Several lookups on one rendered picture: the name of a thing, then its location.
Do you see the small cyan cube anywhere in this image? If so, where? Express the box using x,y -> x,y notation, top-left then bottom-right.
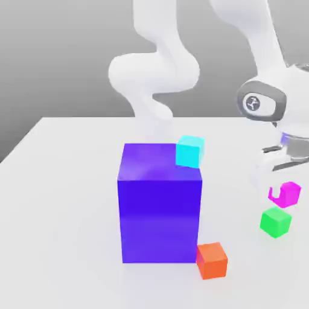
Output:
175,135 -> 205,169

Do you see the large purple box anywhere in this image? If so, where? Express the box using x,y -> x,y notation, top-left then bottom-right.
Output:
116,142 -> 203,264

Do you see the small magenta cube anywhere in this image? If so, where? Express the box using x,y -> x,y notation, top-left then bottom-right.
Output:
267,181 -> 302,209

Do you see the small green cube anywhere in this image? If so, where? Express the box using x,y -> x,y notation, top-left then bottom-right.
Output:
260,206 -> 293,239

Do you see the small orange cube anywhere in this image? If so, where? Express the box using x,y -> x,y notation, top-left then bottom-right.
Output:
196,241 -> 229,281

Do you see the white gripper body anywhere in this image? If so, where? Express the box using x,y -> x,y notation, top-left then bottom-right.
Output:
250,154 -> 309,191

